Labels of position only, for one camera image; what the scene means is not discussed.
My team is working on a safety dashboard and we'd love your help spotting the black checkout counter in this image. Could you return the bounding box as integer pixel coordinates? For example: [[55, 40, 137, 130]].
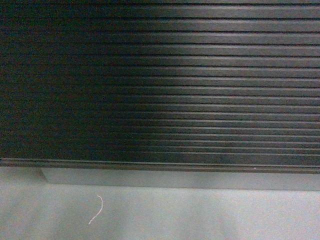
[[0, 0, 320, 191]]

